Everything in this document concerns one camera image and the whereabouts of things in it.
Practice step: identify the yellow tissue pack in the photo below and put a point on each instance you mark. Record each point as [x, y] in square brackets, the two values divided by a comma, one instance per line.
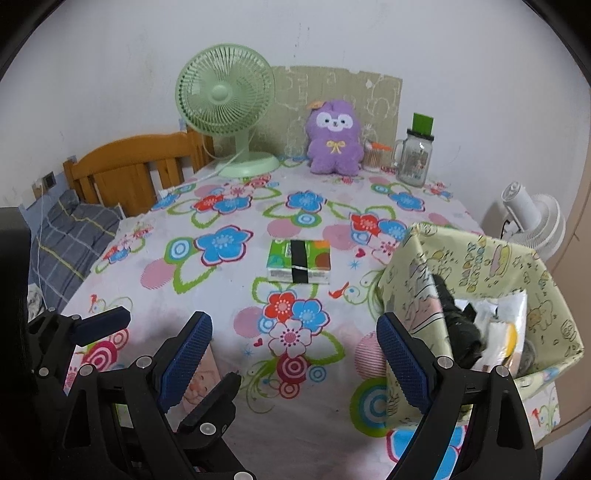
[501, 323]

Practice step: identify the small toothpick jar orange lid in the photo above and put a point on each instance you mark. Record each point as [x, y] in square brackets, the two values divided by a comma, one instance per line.
[377, 156]

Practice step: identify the white standing fan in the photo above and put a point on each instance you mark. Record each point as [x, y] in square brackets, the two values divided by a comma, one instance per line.
[535, 221]

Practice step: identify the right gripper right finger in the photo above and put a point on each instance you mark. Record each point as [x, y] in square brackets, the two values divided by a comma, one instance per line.
[498, 442]

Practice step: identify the yellow cartoon fabric storage box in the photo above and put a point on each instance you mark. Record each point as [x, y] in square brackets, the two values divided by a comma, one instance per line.
[478, 267]

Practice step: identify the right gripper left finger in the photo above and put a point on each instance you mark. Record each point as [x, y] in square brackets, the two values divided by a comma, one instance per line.
[116, 426]

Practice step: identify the glass mason jar green lid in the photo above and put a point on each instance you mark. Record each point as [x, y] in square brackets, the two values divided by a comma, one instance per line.
[412, 156]

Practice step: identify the green desk fan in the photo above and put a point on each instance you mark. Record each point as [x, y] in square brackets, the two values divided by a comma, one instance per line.
[224, 91]

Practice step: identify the grey plaid pillow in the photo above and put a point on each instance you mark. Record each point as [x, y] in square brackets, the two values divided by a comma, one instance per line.
[71, 238]

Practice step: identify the black plastic bag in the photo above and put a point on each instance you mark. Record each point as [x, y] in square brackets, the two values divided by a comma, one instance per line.
[464, 336]

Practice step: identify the purple plush toy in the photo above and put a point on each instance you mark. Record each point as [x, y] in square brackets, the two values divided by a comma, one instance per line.
[334, 139]

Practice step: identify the pink wet wipes pack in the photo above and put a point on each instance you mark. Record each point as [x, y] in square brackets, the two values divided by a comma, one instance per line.
[205, 378]

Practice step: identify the wooden bed headboard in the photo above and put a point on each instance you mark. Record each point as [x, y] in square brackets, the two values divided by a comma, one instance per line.
[118, 173]

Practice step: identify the green tissue pack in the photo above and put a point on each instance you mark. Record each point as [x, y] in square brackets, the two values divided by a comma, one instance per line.
[299, 261]

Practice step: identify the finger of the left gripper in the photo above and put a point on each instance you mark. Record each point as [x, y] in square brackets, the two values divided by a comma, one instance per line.
[213, 415]
[53, 337]

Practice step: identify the floral tablecloth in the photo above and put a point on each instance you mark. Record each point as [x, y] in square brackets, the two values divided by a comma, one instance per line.
[316, 400]

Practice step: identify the beige door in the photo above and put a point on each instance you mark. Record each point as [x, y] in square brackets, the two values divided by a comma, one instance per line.
[570, 268]

